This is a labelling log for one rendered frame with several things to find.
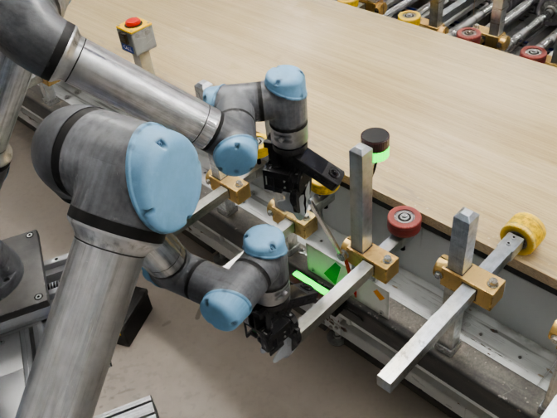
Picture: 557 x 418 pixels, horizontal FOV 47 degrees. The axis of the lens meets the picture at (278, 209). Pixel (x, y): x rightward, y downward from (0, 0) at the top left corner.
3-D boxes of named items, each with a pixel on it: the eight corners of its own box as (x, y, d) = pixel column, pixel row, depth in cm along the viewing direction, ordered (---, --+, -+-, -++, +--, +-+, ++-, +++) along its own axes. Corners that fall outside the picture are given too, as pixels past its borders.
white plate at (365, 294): (387, 320, 154) (388, 293, 147) (307, 269, 168) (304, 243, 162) (389, 318, 154) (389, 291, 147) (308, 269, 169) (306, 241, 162)
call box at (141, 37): (138, 59, 170) (130, 32, 165) (122, 52, 174) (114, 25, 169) (157, 49, 174) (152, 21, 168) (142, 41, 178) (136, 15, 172)
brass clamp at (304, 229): (303, 241, 161) (302, 226, 158) (265, 218, 169) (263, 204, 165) (319, 228, 164) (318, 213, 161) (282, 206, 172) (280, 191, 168)
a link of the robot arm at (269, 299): (268, 257, 122) (300, 277, 118) (270, 274, 125) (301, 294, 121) (240, 279, 118) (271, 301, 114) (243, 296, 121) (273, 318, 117)
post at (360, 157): (362, 306, 160) (362, 153, 128) (351, 299, 162) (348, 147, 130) (371, 298, 162) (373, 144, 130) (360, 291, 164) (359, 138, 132)
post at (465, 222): (448, 371, 149) (470, 221, 117) (434, 362, 151) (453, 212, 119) (456, 361, 151) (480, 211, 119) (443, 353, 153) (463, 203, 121)
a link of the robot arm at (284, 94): (259, 64, 120) (304, 60, 120) (263, 113, 127) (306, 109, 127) (261, 86, 114) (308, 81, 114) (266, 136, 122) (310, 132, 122)
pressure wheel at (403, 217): (406, 265, 153) (409, 231, 146) (380, 250, 158) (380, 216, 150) (425, 247, 157) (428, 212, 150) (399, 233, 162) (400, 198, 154)
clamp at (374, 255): (385, 284, 147) (385, 269, 143) (340, 258, 154) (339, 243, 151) (399, 270, 149) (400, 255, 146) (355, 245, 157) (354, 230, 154)
